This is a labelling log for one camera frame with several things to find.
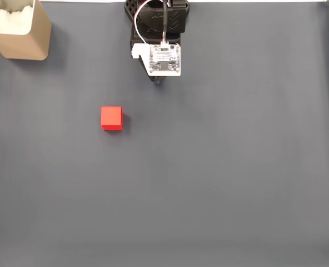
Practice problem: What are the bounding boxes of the dark grey table mat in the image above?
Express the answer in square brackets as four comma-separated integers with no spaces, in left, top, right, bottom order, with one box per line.
[0,1,329,267]

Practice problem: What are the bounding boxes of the white wire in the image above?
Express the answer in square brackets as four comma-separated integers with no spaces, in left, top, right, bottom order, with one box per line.
[134,0,154,45]

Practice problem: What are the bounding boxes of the beige box with rounded corners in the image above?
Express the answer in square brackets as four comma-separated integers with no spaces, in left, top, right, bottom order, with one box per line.
[0,0,53,61]

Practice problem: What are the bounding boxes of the red cube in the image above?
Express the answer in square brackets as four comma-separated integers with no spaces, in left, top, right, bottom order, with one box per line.
[101,106,124,131]

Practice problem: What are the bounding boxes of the black camera cable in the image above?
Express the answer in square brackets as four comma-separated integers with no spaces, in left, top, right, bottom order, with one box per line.
[161,0,168,42]

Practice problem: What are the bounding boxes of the white camera board with mount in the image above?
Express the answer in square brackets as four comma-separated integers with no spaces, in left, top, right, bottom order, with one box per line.
[131,41,182,77]

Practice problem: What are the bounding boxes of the white padding in box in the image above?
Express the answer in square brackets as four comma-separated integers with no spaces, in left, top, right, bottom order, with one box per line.
[0,6,34,36]

